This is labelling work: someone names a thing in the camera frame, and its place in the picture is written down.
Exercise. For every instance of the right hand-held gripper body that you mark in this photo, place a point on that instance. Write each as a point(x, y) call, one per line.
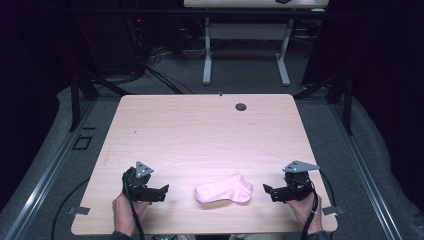
point(298, 185)

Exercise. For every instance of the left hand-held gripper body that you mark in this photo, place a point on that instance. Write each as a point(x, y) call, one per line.
point(136, 185)

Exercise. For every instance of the pink sock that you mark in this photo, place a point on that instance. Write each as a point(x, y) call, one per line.
point(223, 191)

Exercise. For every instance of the person's right hand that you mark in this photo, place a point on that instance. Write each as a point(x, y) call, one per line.
point(305, 213)

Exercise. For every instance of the person's left hand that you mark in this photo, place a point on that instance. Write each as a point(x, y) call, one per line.
point(125, 213)

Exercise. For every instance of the short black tape strip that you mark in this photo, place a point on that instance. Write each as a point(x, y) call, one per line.
point(89, 128)

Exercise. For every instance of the black metal stand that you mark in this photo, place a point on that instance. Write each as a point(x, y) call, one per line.
point(80, 96)
point(343, 96)

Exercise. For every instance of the white-legged desk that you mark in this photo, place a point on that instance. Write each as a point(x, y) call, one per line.
point(246, 30)

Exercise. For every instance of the black horizontal metal bar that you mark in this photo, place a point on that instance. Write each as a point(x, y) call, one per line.
point(200, 12)

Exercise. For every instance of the small black device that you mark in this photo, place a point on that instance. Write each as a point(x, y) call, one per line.
point(283, 1)

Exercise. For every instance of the grey metal floor rail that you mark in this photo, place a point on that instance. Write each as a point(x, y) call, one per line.
point(363, 173)
point(50, 173)

